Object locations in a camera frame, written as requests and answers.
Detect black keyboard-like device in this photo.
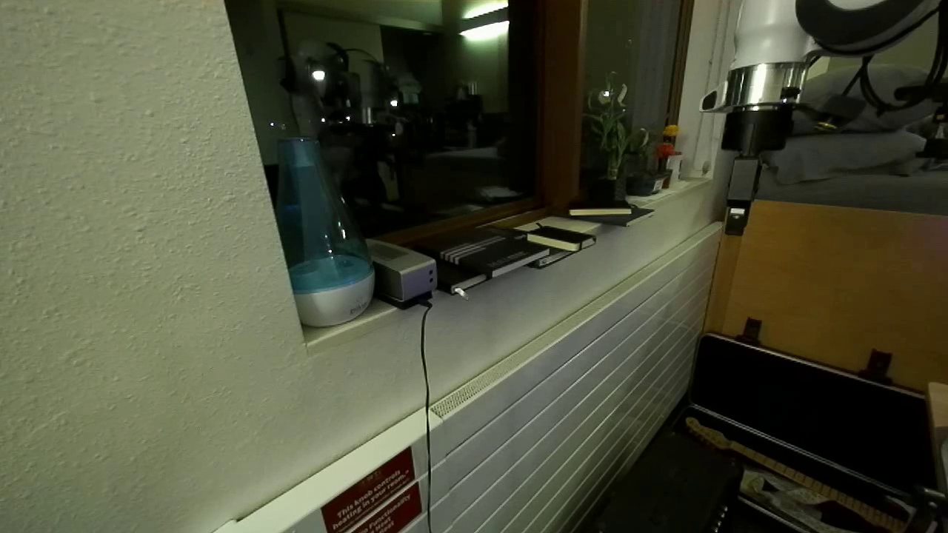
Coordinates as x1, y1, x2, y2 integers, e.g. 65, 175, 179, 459
424, 231, 547, 295

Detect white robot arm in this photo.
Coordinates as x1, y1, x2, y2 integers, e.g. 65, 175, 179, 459
701, 0, 948, 160

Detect small grey box device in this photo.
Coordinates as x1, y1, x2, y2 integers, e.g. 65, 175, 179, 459
368, 240, 437, 305

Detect black book white edges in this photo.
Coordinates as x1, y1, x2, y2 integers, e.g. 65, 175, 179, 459
525, 221, 594, 252

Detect blue glass humidifier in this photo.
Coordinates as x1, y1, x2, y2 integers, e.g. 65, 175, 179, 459
267, 120, 375, 327

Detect far black flat book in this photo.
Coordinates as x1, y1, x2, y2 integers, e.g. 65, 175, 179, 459
565, 204, 650, 224

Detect white slatted radiator cover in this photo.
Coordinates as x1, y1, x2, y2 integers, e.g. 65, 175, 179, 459
216, 227, 716, 533

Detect red warning sticker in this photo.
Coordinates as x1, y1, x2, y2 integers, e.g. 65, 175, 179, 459
320, 449, 424, 533

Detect wooden panel board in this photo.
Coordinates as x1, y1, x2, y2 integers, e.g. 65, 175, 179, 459
705, 200, 948, 389

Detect black open guitar case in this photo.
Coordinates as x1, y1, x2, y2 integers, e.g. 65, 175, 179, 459
590, 332, 948, 533

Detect black power cable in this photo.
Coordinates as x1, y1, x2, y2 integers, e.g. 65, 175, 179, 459
418, 293, 437, 533

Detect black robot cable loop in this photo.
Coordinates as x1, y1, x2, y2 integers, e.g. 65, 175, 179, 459
794, 0, 948, 113

